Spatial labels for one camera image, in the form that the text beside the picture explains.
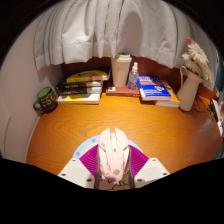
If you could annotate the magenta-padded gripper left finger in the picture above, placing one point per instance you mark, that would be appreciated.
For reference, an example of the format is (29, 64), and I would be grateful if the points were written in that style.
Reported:
(78, 171)

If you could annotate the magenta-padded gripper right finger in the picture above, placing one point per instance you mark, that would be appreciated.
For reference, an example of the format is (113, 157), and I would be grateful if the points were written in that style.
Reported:
(151, 170)

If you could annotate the pink computer mouse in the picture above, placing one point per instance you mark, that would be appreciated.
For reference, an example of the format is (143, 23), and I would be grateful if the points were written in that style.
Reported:
(114, 155)

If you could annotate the white and yellow book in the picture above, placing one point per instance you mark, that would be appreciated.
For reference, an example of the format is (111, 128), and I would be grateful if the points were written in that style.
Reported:
(78, 99)

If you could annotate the green mug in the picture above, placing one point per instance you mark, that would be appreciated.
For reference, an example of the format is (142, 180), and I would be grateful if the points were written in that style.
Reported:
(46, 98)

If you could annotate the black book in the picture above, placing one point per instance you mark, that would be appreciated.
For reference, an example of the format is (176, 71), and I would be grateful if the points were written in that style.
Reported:
(78, 91)
(78, 85)

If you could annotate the blue book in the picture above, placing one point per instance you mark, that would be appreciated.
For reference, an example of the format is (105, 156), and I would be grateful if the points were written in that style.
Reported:
(153, 87)

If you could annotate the red-brown book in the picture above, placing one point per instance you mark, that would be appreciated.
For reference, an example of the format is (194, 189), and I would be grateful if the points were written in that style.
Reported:
(121, 91)

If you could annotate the white ceramic jug vase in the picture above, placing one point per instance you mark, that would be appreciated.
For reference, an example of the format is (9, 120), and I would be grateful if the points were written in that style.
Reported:
(189, 93)

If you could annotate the white device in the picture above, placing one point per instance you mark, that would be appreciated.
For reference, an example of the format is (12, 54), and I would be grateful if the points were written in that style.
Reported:
(218, 115)

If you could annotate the clear spray bottle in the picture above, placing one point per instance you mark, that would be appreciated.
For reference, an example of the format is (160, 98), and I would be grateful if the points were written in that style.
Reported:
(133, 80)

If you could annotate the yellow-cover book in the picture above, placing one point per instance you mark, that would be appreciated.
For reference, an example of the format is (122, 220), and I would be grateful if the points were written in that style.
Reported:
(86, 76)

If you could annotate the cream tumbler cup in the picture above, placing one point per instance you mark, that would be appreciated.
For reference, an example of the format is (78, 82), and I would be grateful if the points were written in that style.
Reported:
(120, 71)

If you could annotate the white and pink flower bunch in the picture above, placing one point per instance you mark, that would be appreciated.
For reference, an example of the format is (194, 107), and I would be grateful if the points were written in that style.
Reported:
(198, 58)

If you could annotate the white curtain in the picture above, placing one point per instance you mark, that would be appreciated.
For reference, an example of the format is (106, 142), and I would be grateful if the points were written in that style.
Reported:
(110, 30)

